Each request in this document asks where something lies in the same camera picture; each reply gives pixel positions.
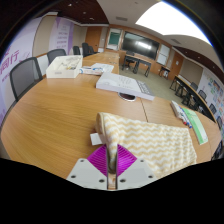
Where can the yellow white zigzag towel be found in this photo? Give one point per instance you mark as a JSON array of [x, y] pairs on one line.
[[150, 143]]

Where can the small wooden side desk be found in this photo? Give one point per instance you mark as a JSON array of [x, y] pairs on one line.
[[164, 69]]

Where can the dark-legged wooden desk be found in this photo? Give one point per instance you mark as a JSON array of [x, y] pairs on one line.
[[136, 61]]

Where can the white board eraser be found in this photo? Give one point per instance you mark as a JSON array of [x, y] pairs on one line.
[[176, 109]]

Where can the purple white wall banner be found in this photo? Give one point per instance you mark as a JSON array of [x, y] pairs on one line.
[[61, 35]]

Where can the green booklet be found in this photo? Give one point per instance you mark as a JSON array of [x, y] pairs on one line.
[[196, 128]]

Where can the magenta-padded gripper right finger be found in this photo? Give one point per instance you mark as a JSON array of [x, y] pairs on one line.
[[135, 175]]

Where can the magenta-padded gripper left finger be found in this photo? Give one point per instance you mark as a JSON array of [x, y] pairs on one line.
[[89, 176]]

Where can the open white cardboard box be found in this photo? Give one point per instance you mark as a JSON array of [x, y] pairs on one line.
[[63, 68]]

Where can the plain white whiteboard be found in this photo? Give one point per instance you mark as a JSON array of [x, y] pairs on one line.
[[163, 55]]

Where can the red-capped marker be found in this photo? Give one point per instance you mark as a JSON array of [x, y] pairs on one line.
[[184, 120]]

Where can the black mesh office chair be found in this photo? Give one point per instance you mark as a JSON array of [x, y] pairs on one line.
[[86, 49], [25, 78], [56, 55], [76, 50]]

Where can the large rectangular ceiling light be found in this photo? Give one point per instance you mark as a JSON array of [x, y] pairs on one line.
[[170, 20]]

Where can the large white book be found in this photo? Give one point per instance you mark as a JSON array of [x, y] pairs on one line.
[[123, 85]]

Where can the white printed paper booklet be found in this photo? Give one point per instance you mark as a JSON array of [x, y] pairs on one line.
[[98, 69]]

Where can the whiteboard with green sheet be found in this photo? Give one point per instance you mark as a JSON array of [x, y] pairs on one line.
[[114, 39]]

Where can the group of black chairs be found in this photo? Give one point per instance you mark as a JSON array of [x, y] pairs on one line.
[[213, 108]]

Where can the long wooden side table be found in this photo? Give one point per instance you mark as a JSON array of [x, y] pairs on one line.
[[190, 91]]

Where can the large black wall screen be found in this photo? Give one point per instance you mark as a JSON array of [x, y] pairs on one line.
[[140, 45]]

